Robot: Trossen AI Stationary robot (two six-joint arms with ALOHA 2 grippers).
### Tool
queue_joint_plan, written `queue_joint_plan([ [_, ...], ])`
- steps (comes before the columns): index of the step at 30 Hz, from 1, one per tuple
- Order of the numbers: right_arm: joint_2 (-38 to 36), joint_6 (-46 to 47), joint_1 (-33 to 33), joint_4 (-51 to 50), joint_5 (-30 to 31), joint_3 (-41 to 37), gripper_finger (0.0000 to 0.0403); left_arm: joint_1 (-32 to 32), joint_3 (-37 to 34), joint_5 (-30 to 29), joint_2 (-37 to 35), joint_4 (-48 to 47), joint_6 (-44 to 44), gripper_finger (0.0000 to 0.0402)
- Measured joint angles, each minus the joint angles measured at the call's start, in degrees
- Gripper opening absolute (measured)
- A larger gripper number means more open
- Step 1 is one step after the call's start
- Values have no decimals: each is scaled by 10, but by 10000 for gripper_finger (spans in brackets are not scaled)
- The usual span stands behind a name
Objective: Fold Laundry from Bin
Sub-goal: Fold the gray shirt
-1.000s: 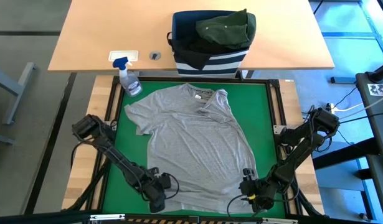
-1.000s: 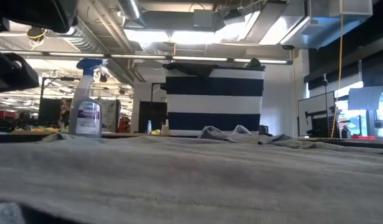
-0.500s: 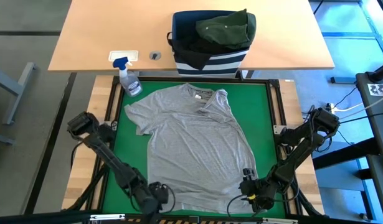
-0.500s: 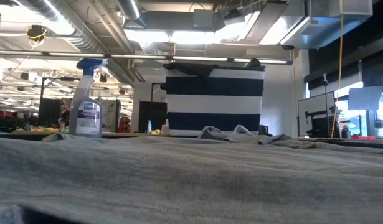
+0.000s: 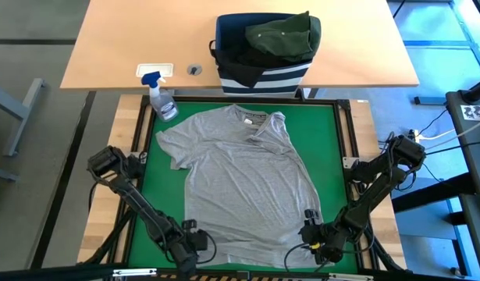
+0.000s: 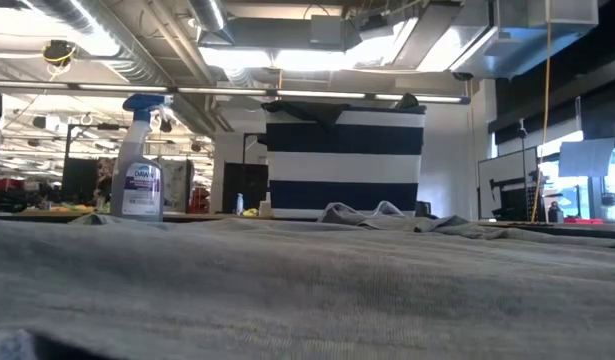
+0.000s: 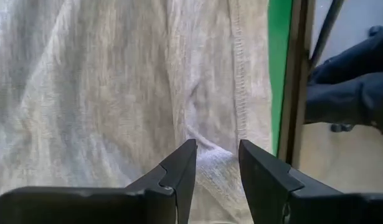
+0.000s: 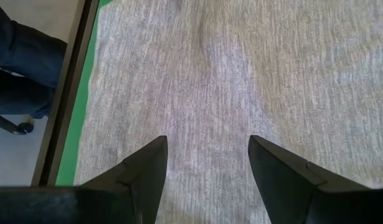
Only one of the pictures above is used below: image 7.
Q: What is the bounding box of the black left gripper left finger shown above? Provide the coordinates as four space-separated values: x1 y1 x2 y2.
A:
0 138 197 224

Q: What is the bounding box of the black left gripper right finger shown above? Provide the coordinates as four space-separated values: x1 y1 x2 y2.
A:
239 139 383 224

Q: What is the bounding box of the grey heathered t-shirt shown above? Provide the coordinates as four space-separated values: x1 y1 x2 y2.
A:
0 0 273 224

